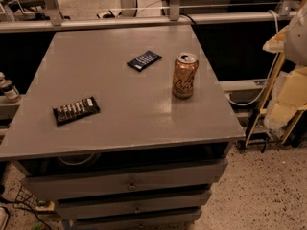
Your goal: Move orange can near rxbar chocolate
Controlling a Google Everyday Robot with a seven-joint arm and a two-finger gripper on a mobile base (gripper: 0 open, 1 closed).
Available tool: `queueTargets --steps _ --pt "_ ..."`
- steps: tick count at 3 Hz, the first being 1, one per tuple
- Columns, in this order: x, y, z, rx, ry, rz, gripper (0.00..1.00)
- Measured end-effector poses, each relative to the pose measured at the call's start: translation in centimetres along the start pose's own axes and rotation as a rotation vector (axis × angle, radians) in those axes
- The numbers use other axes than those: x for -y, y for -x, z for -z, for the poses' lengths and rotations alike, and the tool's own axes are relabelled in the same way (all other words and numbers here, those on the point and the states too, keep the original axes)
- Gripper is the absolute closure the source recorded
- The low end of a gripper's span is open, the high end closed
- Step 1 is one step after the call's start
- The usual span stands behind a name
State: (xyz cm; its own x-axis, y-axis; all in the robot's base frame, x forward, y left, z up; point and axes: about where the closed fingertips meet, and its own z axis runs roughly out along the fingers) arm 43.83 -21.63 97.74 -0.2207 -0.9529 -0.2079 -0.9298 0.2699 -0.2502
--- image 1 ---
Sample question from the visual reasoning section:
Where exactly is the black chocolate rxbar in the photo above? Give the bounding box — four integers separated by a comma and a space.
53, 97, 101, 126

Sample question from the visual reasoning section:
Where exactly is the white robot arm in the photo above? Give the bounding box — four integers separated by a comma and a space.
263, 4, 307, 129

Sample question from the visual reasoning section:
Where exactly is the blue rxbar wrapper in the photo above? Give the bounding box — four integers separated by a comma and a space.
127, 51, 162, 72

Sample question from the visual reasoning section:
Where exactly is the yellow metal stand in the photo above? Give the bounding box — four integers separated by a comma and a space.
236, 53, 306, 150

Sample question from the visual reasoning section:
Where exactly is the black floor cable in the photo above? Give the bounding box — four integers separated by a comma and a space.
0, 185, 52, 230

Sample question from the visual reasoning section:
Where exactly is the orange soda can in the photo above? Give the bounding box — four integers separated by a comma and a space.
172, 53, 199, 99

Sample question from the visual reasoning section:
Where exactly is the metal guard rail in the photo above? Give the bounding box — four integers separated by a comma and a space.
0, 11, 296, 33

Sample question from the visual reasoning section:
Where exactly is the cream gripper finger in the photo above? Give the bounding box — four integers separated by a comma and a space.
263, 27, 287, 53
264, 66, 307, 129

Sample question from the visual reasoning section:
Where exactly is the grey drawer cabinet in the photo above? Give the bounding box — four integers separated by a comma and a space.
1, 26, 244, 230

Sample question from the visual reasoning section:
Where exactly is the white cable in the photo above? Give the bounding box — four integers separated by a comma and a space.
225, 9, 281, 107

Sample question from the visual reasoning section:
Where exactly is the small bottle with white label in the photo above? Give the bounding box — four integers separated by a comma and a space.
0, 72, 21, 103

